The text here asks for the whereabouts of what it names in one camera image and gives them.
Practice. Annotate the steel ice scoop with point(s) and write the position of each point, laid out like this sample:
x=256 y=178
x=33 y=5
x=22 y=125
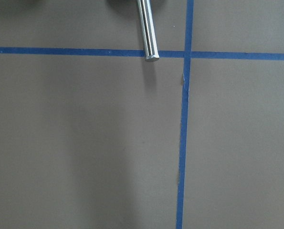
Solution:
x=147 y=30

